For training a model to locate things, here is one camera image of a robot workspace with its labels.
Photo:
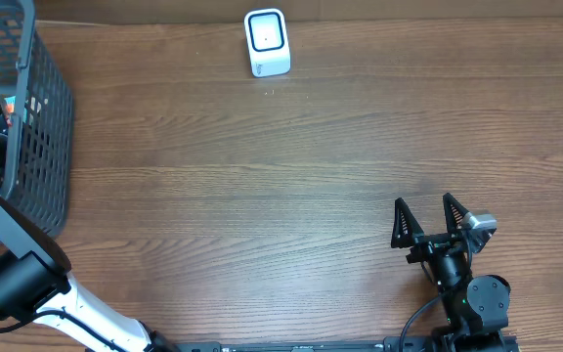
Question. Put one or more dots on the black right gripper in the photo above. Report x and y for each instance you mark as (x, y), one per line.
(437, 245)

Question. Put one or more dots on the orange snack packet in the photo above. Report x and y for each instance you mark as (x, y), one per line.
(9, 103)

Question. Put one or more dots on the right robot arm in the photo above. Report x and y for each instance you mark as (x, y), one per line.
(476, 308)

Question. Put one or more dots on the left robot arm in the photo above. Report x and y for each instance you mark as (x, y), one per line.
(37, 287)

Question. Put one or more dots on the white barcode scanner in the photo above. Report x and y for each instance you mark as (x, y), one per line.
(267, 42)

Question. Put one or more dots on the grey plastic mesh basket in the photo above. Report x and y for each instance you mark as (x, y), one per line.
(39, 144)

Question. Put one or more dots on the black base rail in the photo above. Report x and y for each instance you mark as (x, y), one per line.
(388, 344)

